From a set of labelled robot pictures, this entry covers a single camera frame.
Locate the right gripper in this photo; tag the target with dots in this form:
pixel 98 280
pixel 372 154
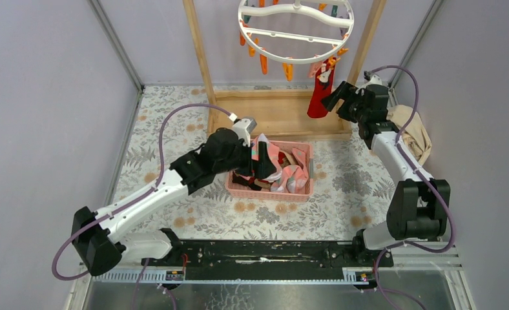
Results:
pixel 347 92

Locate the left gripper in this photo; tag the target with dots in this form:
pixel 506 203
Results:
pixel 261 168

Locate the pink plastic basket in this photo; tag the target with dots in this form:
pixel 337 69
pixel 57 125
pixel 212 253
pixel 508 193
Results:
pixel 240 191

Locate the wooden hanger stand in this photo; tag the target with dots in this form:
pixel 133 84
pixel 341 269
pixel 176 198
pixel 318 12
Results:
pixel 280 113

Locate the brown argyle sock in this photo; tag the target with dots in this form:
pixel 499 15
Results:
pixel 252 183

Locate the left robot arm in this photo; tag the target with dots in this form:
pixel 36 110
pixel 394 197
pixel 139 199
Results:
pixel 102 238

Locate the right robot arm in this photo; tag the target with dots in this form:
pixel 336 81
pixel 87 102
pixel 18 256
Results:
pixel 418 208

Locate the white round clip hanger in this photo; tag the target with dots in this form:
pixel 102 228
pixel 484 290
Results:
pixel 295 30

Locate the beige crumpled cloth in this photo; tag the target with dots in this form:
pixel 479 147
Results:
pixel 415 136

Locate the floral table mat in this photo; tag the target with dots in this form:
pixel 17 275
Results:
pixel 352 189

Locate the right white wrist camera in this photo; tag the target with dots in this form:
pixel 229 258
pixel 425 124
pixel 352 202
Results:
pixel 372 78

